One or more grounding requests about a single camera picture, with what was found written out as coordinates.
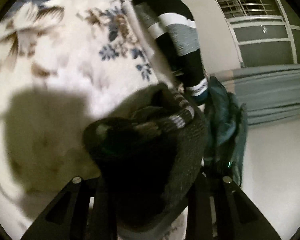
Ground black striped knit sweater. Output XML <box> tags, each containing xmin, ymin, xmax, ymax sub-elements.
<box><xmin>83</xmin><ymin>83</ymin><xmax>207</xmax><ymax>229</ymax></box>

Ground folded black grey clothes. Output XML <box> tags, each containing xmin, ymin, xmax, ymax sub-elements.
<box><xmin>132</xmin><ymin>0</ymin><xmax>207</xmax><ymax>105</ymax></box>

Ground dark teal folded blanket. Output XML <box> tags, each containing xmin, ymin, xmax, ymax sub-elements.
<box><xmin>204</xmin><ymin>76</ymin><xmax>248</xmax><ymax>186</ymax></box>

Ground grey green curtain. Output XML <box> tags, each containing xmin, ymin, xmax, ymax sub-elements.
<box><xmin>214</xmin><ymin>64</ymin><xmax>300</xmax><ymax>126</ymax></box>

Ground white floral bed blanket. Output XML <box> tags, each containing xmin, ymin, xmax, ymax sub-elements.
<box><xmin>0</xmin><ymin>0</ymin><xmax>171</xmax><ymax>239</ymax></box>

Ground barred window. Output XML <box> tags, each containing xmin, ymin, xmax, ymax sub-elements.
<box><xmin>216</xmin><ymin>0</ymin><xmax>300</xmax><ymax>68</ymax></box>

